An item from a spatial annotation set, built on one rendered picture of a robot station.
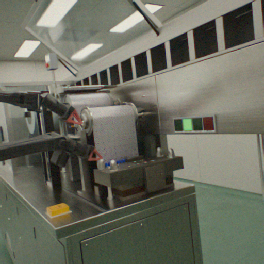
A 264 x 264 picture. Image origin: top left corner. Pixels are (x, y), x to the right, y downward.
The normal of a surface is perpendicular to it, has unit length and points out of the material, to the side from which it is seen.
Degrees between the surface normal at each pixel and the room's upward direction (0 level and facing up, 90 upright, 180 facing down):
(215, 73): 90
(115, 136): 90
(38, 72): 90
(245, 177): 90
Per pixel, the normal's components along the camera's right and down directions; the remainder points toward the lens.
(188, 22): -0.84, 0.12
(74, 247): 0.54, -0.02
